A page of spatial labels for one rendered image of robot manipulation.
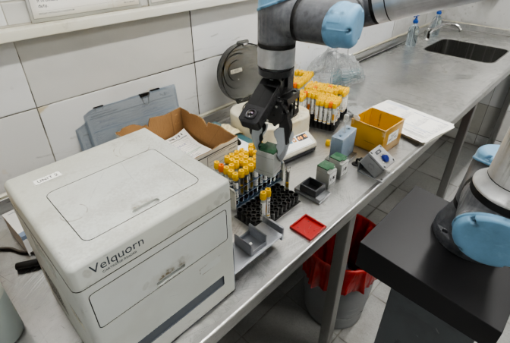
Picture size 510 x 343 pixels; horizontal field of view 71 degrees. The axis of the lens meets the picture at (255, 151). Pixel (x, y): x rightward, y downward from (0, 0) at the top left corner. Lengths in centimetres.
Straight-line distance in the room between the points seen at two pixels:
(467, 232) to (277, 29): 48
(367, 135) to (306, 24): 70
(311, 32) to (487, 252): 47
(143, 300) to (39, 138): 64
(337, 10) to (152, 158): 41
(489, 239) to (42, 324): 83
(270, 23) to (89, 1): 57
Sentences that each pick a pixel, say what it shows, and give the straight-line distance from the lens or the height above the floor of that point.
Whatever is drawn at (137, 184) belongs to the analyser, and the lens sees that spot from 63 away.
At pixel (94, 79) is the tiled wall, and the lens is 115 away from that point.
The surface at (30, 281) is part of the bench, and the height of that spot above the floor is 88.
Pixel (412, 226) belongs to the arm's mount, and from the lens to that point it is 93.
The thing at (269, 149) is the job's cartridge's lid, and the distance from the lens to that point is 80.
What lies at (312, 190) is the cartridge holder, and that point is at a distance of 103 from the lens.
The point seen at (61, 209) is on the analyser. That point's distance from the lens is 63.
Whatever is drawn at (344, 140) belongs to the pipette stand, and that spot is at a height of 97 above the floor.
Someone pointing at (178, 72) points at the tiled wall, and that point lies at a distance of 129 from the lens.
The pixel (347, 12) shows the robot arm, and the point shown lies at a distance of 64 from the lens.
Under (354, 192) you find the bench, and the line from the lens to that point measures 111.
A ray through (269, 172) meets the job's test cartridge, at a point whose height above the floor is 106.
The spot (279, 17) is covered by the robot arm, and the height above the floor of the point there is 140.
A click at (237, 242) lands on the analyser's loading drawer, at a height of 93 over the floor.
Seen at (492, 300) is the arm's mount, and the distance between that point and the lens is 87.
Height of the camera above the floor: 154
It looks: 32 degrees down
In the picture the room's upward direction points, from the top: straight up
